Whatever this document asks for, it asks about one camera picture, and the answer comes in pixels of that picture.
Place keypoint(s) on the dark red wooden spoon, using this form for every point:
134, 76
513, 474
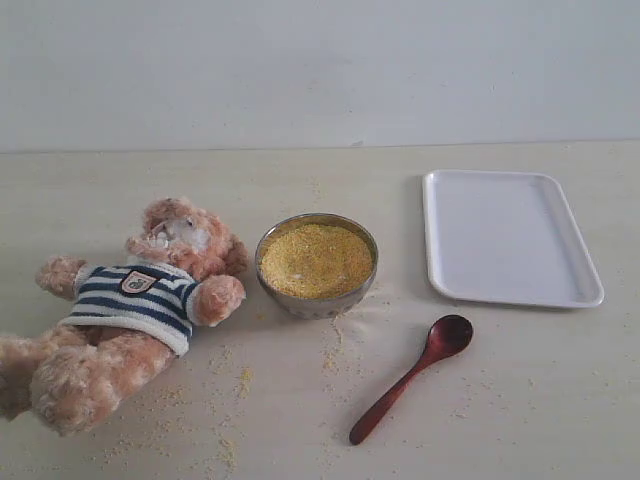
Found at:
447, 337

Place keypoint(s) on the tan teddy bear striped sweater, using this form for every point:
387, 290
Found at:
128, 323

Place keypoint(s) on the steel bowl of yellow millet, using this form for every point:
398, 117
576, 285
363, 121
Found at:
317, 265

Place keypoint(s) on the white rectangular plastic tray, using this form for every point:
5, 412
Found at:
506, 238

